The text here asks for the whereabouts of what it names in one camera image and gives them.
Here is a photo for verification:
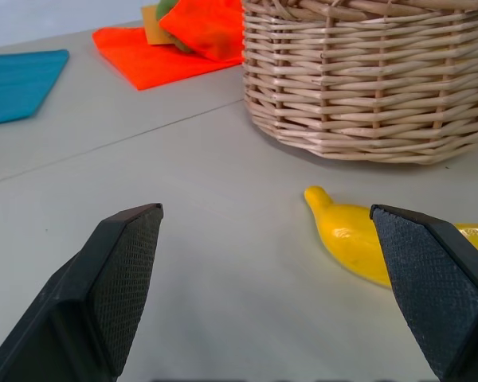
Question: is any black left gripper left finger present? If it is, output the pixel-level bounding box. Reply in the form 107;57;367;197
0;203;165;382

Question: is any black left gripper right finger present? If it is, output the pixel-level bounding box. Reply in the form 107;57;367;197
369;204;478;382

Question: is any woven wicker basket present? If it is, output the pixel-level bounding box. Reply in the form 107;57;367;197
241;0;478;166

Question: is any yellow toy banana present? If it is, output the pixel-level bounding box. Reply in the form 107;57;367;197
304;185;478;291

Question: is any teal cloth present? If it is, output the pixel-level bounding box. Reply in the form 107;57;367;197
0;49;71;127

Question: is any orange cloth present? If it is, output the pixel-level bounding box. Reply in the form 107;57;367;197
92;0;246;92

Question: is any tan cloth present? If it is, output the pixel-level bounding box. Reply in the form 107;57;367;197
140;5;177;46

